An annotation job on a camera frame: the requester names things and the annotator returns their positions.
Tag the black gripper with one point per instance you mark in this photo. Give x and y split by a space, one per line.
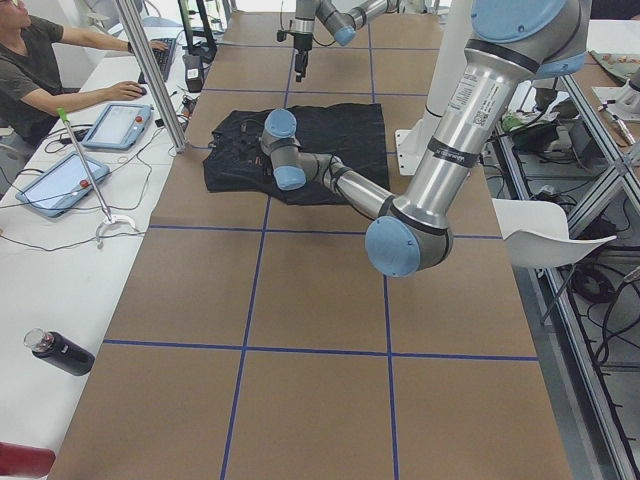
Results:
301 43

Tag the black graphic t-shirt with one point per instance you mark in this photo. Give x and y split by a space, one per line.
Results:
353 132

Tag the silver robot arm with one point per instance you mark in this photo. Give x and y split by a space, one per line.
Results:
341 26
510 42

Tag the person's right hand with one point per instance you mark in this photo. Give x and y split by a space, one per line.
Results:
121 91

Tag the black keyboard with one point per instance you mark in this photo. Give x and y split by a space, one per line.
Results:
164 58

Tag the far blue teach pendant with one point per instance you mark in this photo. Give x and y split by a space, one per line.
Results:
118 127

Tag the blue teach pendant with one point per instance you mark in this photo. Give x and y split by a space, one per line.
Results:
58 189
118 127

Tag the green tipped metal rod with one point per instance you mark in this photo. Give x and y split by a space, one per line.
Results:
110 219

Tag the near blue teach pendant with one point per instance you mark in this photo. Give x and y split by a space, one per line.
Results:
58 189

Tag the seated person in dark shirt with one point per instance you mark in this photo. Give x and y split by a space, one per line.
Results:
31 86

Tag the white plastic chair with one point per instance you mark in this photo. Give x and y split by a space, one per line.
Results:
536 234

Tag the black water bottle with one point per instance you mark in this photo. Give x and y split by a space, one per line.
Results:
57 350

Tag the red bottle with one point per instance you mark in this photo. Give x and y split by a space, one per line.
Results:
26 461

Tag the aluminium frame post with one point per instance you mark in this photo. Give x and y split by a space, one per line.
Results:
133 27

